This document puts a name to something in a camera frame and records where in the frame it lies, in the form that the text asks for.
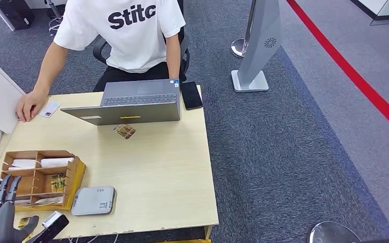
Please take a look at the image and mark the person's right hand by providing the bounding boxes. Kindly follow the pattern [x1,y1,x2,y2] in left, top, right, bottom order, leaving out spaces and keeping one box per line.
[15,90,50,123]

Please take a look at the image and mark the white photo ID card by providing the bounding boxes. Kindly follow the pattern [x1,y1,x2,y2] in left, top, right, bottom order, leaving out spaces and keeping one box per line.
[39,101,62,118]

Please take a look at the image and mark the forest print room key card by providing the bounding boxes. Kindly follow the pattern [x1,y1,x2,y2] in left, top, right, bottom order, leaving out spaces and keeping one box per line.
[50,174,67,193]
[113,124,137,141]
[16,216,40,243]

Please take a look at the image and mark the grey card reader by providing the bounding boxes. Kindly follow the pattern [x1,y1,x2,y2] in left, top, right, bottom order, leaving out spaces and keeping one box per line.
[70,186,116,217]

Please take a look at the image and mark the person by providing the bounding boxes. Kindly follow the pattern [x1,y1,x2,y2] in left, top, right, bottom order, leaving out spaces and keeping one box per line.
[15,0,187,123]

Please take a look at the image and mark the wooden compartment organizer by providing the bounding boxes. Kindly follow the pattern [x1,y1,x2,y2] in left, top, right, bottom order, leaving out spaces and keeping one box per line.
[0,149,81,207]

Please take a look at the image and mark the black bag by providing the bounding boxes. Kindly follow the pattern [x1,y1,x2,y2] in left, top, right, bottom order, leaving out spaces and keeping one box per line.
[0,0,36,30]

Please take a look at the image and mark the white desk panel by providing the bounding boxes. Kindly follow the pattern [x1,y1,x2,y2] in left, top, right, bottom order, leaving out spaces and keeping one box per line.
[0,0,17,31]

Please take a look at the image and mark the grey laptop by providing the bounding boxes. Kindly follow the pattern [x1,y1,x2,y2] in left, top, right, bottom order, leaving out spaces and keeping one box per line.
[60,78,182,127]

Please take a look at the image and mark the black smartphone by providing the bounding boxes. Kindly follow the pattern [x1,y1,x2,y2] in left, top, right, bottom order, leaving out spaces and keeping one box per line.
[180,81,204,111]

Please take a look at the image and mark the black office chair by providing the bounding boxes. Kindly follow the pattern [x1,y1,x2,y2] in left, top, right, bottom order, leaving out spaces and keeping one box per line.
[92,0,192,79]

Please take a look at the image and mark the yellow plastic bar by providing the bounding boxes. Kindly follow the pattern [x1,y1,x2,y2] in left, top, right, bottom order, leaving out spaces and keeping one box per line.
[154,238,212,243]

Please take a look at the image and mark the grey kiosk stand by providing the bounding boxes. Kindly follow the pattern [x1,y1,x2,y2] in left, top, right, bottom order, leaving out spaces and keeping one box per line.
[231,0,283,93]

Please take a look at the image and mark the chrome round stanchion base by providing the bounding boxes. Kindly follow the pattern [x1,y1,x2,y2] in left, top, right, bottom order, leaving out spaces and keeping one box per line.
[309,221,363,243]

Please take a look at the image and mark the chrome stanchion post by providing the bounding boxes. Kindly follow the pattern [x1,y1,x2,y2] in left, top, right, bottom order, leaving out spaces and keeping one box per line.
[231,0,258,59]

